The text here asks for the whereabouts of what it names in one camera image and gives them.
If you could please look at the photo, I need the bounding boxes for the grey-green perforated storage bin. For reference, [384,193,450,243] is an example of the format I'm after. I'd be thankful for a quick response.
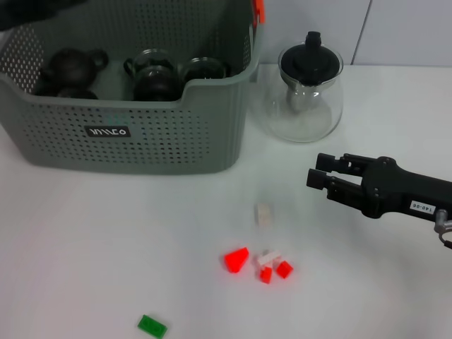
[0,0,266,176]

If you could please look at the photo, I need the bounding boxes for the clear glass teapot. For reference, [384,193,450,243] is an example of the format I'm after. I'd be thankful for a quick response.
[264,40,345,144]

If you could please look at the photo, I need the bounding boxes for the right gripper cable with connector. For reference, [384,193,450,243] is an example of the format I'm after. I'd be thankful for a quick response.
[434,208,452,250]

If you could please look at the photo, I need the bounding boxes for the translucent white brick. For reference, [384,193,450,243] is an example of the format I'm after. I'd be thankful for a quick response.
[256,249,283,267]

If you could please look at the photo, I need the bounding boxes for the steel teapot infuser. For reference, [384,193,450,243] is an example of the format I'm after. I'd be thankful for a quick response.
[285,83,321,114]

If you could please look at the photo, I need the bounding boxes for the green brick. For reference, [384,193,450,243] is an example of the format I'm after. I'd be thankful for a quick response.
[137,314,169,338]

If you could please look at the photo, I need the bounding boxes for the large red sloped brick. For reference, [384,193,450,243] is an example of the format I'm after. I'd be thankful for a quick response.
[224,246,251,274]

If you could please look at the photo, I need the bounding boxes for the orange bin handle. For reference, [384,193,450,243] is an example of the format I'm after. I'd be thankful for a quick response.
[253,0,266,25]

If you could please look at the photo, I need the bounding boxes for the black glass teapot lid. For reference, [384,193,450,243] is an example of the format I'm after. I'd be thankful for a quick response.
[280,31,342,88]

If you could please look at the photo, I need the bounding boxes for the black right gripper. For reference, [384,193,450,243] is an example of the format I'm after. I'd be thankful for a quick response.
[306,152,452,222]

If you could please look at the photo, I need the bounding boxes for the white two-stud brick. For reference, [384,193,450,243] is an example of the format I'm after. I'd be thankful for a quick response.
[254,203,275,227]

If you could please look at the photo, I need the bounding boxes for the dark clay teapot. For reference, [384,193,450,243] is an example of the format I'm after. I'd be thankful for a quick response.
[38,48,109,97]

